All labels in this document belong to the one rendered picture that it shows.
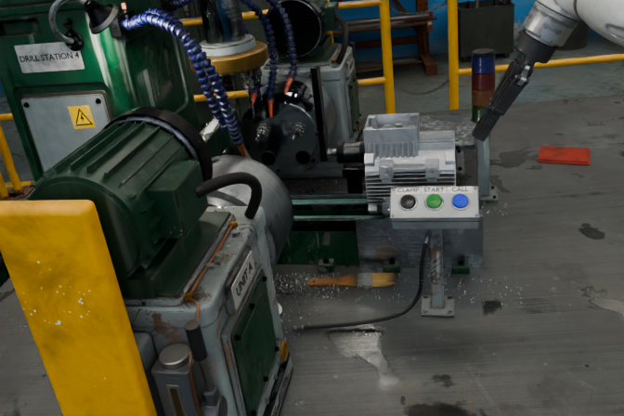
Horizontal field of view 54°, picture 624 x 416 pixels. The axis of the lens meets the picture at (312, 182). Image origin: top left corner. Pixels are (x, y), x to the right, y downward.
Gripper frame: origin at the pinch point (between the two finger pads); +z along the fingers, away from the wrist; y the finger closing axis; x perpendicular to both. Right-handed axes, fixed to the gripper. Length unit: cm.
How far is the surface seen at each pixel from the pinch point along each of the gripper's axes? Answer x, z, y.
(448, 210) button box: -2.2, 12.4, 20.3
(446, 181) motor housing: -1.5, 14.4, 3.2
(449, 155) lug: -3.3, 9.6, 0.8
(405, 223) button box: -8.0, 18.9, 20.5
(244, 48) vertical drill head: -54, 9, -2
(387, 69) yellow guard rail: -12, 68, -241
